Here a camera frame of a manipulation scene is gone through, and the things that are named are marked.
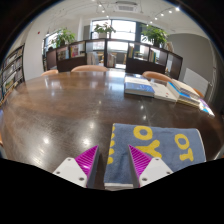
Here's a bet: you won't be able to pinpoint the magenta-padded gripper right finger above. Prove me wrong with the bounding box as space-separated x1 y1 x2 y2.
127 144 175 188

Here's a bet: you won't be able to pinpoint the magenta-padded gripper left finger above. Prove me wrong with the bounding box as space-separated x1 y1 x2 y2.
52 144 101 189

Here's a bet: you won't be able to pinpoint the blue towel with yellow letters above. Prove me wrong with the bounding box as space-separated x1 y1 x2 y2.
103 122 207 192

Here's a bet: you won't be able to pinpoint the thick blue-edged book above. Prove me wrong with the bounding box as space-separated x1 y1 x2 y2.
166 81 202 108

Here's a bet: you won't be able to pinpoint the white book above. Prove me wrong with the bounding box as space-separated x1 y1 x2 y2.
149 81 179 103

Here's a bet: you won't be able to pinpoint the light colourful magazine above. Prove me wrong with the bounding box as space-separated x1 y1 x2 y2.
198 98 211 113

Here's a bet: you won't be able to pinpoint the dark blue book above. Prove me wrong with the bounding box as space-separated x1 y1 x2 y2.
124 75 156 98

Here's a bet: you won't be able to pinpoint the beige book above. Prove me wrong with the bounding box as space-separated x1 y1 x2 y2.
171 78 201 98

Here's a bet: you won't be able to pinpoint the orange wooden chairs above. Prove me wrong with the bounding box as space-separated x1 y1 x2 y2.
0 64 205 148

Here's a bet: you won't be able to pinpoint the dark room divider shelf unit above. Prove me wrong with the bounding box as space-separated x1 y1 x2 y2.
44 38 184 80

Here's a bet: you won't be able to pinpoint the potted green plant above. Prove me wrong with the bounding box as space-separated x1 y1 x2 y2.
93 21 116 39
53 28 76 48
141 24 169 48

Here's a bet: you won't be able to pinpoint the ceiling spot lights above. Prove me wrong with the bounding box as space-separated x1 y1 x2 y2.
96 1 181 21

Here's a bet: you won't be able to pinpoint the ceiling air conditioner unit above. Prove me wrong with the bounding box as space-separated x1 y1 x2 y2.
114 0 138 13

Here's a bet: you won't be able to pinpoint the white wall radiator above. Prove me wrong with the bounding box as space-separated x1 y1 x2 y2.
183 67 210 96

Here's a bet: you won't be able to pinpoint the wall bookshelf with books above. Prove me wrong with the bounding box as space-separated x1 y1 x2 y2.
0 44 26 104

